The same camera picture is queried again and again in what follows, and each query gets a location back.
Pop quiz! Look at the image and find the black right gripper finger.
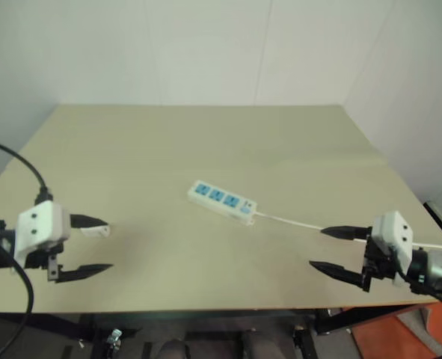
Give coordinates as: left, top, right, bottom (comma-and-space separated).
320, 224, 372, 242
308, 260, 365, 291

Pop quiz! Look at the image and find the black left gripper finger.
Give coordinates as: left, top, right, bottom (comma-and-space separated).
55, 263, 114, 284
69, 214, 111, 230

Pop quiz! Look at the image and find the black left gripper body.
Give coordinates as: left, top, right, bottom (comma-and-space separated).
23, 242, 65, 283

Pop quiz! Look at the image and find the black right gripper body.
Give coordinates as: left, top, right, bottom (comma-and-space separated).
360, 232, 397, 293

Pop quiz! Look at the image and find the white plug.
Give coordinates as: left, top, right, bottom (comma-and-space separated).
81, 223, 111, 239

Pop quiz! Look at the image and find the white power strip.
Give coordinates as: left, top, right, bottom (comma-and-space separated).
187, 179, 259, 227

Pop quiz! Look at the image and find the orange floor mat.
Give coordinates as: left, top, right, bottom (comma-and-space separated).
349, 301, 442, 359

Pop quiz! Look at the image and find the dark rounded shape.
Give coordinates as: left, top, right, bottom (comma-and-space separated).
159, 337, 191, 359

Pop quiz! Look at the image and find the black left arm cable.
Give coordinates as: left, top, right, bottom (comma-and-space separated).
0, 139, 54, 316

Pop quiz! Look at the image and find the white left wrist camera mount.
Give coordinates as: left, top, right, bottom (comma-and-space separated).
13, 200, 73, 269

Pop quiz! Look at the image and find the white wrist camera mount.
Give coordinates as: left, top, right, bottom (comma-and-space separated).
371, 210, 417, 288
13, 200, 73, 269

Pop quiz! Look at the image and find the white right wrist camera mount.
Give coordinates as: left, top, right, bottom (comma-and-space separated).
371, 210, 417, 288

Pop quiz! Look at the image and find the white power cord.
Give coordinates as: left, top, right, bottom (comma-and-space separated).
255, 211, 442, 252

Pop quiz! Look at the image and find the black table frame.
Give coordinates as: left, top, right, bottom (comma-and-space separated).
0, 301, 435, 359

